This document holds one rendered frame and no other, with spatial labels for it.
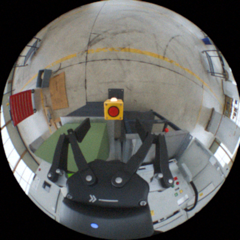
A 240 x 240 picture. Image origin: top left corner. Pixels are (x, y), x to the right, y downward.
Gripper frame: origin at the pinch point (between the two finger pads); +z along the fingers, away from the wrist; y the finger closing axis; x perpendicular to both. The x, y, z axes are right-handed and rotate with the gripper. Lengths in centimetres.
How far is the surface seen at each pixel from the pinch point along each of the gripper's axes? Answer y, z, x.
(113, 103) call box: -0.2, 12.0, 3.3
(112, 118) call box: -0.6, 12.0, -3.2
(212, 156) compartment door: 91, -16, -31
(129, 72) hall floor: 21, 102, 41
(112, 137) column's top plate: -2.0, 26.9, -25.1
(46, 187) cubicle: -93, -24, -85
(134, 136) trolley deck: 12.8, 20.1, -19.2
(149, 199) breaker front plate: 23, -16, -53
